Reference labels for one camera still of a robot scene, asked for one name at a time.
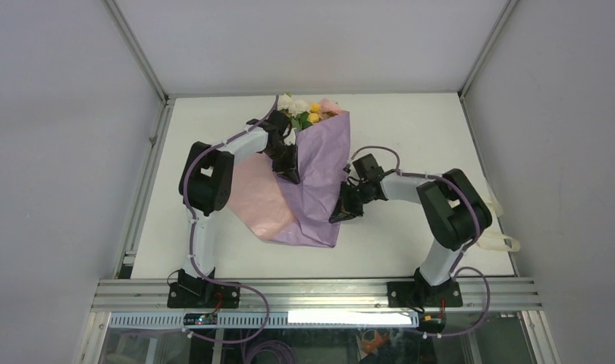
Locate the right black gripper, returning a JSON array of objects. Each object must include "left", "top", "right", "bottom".
[{"left": 328, "top": 180, "right": 372, "bottom": 224}]

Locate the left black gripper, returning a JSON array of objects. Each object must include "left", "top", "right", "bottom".
[{"left": 262, "top": 143, "right": 299, "bottom": 184}]

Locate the pink purple wrapping paper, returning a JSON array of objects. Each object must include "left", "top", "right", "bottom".
[{"left": 227, "top": 111, "right": 351, "bottom": 249}]

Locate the white fake flower stem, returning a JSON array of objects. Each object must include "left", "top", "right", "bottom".
[{"left": 277, "top": 93, "right": 312, "bottom": 131}]

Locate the pink fake flower stem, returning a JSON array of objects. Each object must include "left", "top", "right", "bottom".
[{"left": 319, "top": 99, "right": 344, "bottom": 120}]

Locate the cream ribbon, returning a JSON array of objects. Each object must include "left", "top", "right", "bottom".
[{"left": 477, "top": 184, "right": 521, "bottom": 253}]

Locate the yellow fake flower stem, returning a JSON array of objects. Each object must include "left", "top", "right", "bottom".
[{"left": 306, "top": 103, "right": 322, "bottom": 124}]

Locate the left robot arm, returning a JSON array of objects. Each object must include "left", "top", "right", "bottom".
[{"left": 179, "top": 111, "right": 300, "bottom": 308}]

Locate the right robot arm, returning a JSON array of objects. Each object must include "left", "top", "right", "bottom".
[{"left": 329, "top": 154, "right": 493, "bottom": 307}]

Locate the white led light bar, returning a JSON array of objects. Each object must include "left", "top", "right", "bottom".
[{"left": 287, "top": 310, "right": 388, "bottom": 325}]

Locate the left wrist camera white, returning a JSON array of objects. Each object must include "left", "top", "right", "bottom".
[{"left": 283, "top": 128, "right": 297, "bottom": 146}]

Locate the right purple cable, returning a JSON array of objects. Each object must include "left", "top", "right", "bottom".
[{"left": 348, "top": 146, "right": 491, "bottom": 338}]

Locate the purple cable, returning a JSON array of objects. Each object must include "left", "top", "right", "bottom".
[
  {"left": 181, "top": 95, "right": 271, "bottom": 346},
  {"left": 348, "top": 146, "right": 491, "bottom": 338}
]

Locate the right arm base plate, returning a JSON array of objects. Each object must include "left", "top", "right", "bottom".
[{"left": 386, "top": 279, "right": 463, "bottom": 309}]

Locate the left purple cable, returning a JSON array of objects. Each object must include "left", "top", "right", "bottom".
[{"left": 181, "top": 95, "right": 271, "bottom": 346}]

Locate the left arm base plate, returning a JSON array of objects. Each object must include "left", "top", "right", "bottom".
[{"left": 167, "top": 281, "right": 240, "bottom": 309}]

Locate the aluminium front rail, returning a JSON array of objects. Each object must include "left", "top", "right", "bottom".
[{"left": 91, "top": 277, "right": 542, "bottom": 312}]

